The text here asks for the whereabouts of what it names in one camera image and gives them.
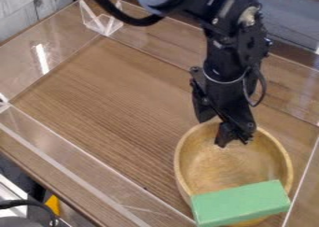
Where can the brown wooden bowl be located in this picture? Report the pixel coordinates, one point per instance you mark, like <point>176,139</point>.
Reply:
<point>207,168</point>

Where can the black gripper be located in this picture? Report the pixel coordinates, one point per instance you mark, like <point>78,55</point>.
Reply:
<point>228,99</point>

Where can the yellow black clamp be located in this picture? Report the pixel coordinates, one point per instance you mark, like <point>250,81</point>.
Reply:
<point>52,202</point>

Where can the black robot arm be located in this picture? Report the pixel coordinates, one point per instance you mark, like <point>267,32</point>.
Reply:
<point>230,75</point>

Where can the clear acrylic corner bracket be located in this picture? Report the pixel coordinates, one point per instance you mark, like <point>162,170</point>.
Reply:
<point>103,24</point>

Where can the green rectangular block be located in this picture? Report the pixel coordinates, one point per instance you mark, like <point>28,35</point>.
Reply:
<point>248,202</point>

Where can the clear acrylic enclosure wall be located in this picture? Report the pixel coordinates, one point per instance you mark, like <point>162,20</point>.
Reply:
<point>98,106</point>

